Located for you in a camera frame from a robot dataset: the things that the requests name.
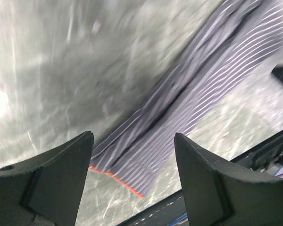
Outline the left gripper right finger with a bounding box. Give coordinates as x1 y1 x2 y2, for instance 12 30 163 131
175 133 283 226

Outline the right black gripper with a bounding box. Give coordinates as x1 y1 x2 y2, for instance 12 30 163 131
231 65 283 171

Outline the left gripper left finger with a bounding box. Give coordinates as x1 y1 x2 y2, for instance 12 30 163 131
0 131 94 226

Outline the striped grey underwear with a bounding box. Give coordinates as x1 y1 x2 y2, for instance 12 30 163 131
90 0 283 196

